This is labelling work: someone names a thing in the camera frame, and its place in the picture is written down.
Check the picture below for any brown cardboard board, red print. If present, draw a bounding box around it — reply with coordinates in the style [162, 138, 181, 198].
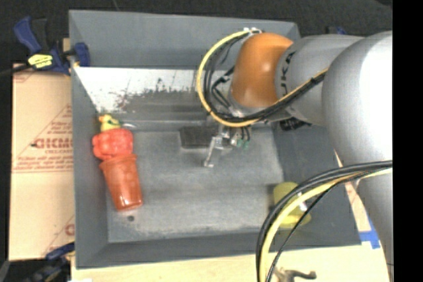
[8, 63, 76, 262]

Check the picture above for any grey-brown toy animal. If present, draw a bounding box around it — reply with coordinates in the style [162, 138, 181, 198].
[273, 268, 318, 282]

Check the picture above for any yellow cup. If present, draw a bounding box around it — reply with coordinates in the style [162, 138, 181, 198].
[272, 182, 313, 229]

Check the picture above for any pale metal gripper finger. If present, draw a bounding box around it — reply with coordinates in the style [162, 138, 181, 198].
[203, 137, 216, 168]
[211, 143, 223, 167]

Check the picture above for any red toy fruit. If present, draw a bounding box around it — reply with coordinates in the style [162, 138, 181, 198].
[91, 128, 135, 161]

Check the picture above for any grey metal bin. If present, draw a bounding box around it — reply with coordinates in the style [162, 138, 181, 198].
[68, 9, 362, 269]

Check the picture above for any black cylinder on white bracket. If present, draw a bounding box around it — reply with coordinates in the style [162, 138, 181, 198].
[279, 118, 312, 132]

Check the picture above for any yellow and green toy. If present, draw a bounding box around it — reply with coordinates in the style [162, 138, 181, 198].
[98, 114, 124, 133]

